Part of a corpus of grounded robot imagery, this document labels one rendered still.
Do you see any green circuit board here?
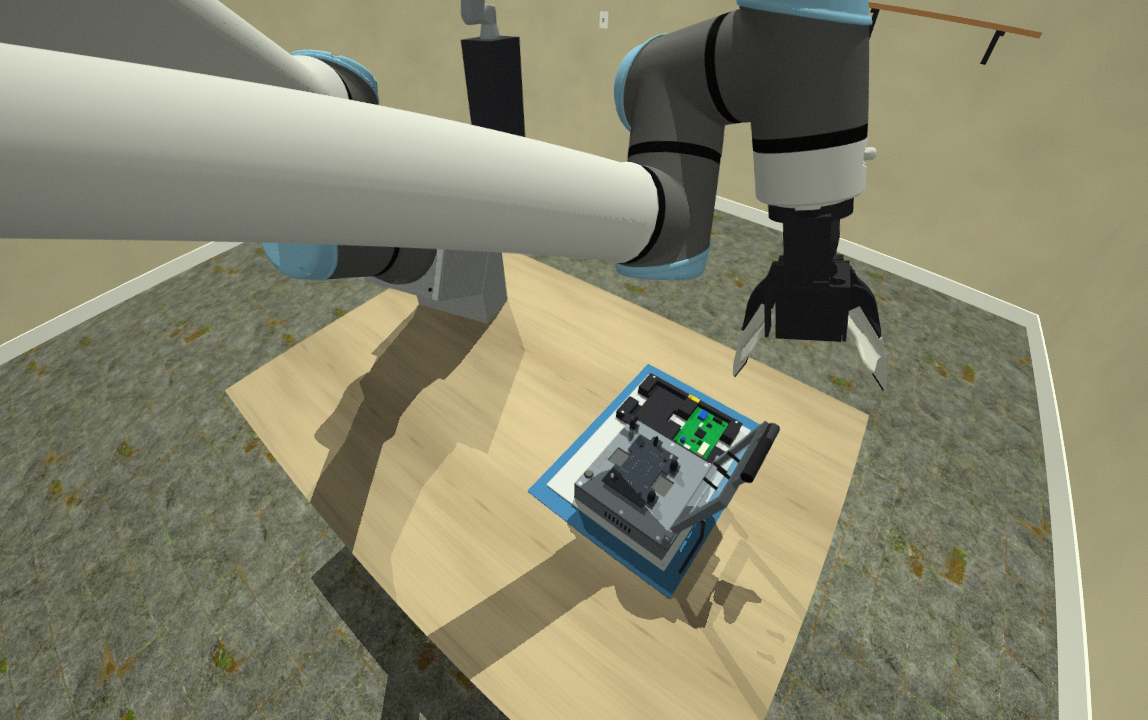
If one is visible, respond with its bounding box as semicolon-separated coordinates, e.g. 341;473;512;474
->
673;407;729;458

